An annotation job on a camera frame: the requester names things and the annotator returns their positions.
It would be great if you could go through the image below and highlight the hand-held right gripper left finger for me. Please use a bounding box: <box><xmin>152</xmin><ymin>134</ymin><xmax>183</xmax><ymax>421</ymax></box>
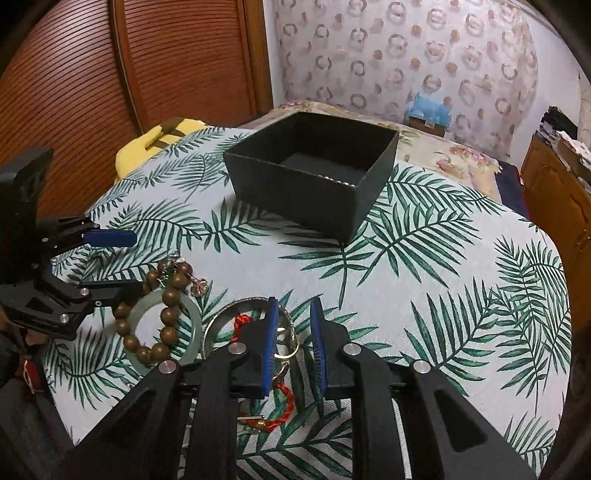
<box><xmin>55</xmin><ymin>298</ymin><xmax>280</xmax><ymax>480</ymax></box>

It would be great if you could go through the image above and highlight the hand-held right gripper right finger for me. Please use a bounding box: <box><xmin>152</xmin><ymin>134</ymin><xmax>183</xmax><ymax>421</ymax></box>
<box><xmin>309</xmin><ymin>298</ymin><xmax>539</xmax><ymax>480</ymax></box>

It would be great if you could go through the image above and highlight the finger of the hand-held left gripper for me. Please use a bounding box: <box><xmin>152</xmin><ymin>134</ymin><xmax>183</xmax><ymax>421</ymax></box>
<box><xmin>36</xmin><ymin>215</ymin><xmax>137</xmax><ymax>260</ymax></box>
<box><xmin>60</xmin><ymin>278</ymin><xmax>151</xmax><ymax>324</ymax></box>

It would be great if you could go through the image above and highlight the small metal ring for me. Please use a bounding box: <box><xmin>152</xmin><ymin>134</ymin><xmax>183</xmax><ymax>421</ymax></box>
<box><xmin>274</xmin><ymin>328</ymin><xmax>301</xmax><ymax>361</ymax></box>

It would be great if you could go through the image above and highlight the red braided cord bracelet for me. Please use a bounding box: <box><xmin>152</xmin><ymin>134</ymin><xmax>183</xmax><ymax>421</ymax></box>
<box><xmin>233</xmin><ymin>315</ymin><xmax>296</xmax><ymax>430</ymax></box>

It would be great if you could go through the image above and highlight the silver metal bangle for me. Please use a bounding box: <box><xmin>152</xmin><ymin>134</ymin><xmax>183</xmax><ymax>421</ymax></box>
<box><xmin>203</xmin><ymin>296</ymin><xmax>301</xmax><ymax>365</ymax></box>

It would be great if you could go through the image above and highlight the brown wooden bead bracelet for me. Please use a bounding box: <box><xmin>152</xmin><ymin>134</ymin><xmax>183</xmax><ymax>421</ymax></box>
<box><xmin>112</xmin><ymin>259</ymin><xmax>195</xmax><ymax>367</ymax></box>

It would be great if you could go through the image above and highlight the silver chain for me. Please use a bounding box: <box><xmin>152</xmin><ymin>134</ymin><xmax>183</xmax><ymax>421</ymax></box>
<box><xmin>159</xmin><ymin>251</ymin><xmax>185</xmax><ymax>278</ymax></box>

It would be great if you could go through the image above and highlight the pale green jade bangle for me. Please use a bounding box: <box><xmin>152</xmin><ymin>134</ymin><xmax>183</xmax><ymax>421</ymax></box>
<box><xmin>127</xmin><ymin>288</ymin><xmax>204</xmax><ymax>365</ymax></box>

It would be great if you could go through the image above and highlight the black cardboard box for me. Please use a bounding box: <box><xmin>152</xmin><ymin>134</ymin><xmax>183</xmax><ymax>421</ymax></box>
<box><xmin>223</xmin><ymin>111</ymin><xmax>400</xmax><ymax>244</ymax></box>

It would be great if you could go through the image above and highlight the yellow plush toy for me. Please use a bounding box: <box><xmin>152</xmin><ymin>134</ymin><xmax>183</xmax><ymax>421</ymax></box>
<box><xmin>115</xmin><ymin>117</ymin><xmax>208</xmax><ymax>178</ymax></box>

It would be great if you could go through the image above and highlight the green leaf print cloth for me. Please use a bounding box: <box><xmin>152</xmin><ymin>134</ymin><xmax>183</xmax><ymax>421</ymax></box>
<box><xmin>39</xmin><ymin>127</ymin><xmax>573</xmax><ymax>480</ymax></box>

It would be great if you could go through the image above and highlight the brown slatted wardrobe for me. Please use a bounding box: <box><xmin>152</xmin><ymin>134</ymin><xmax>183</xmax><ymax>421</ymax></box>
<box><xmin>0</xmin><ymin>0</ymin><xmax>273</xmax><ymax>222</ymax></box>

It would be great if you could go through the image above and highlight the small cardboard box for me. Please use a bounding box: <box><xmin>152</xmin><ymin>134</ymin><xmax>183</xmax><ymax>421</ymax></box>
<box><xmin>409</xmin><ymin>115</ymin><xmax>448</xmax><ymax>138</ymax></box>

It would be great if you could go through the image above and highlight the dark blue blanket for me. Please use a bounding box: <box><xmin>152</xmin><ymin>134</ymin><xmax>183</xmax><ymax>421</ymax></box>
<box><xmin>496</xmin><ymin>161</ymin><xmax>529</xmax><ymax>217</ymax></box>

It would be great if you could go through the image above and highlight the blue plastic bag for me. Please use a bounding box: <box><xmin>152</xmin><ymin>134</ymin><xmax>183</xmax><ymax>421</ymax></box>
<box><xmin>409</xmin><ymin>92</ymin><xmax>453</xmax><ymax>125</ymax></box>

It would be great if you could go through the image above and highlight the wooden cabinet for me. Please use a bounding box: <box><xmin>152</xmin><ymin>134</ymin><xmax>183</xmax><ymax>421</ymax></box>
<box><xmin>519</xmin><ymin>134</ymin><xmax>591</xmax><ymax>333</ymax></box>

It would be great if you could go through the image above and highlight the cardboard box with white cloth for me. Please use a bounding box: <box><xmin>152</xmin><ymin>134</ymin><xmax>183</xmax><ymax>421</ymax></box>
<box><xmin>556</xmin><ymin>130</ymin><xmax>591</xmax><ymax>172</ymax></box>

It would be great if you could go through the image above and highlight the pile of dark clothes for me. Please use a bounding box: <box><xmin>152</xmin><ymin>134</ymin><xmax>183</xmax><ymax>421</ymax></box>
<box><xmin>540</xmin><ymin>106</ymin><xmax>578</xmax><ymax>144</ymax></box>

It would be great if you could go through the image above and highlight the sheer ring pattern curtain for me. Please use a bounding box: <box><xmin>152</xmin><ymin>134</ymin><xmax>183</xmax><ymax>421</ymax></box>
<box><xmin>274</xmin><ymin>0</ymin><xmax>541</xmax><ymax>160</ymax></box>

